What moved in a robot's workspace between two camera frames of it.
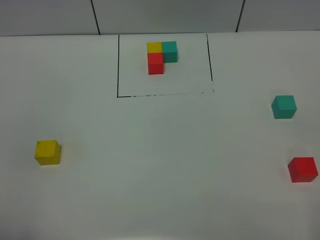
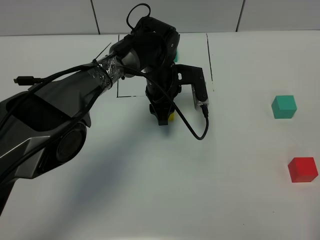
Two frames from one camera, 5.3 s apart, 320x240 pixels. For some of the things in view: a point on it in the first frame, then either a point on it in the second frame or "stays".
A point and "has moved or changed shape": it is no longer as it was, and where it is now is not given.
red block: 302,169 stays
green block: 283,107 stays
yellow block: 48,152 has moved or changed shape
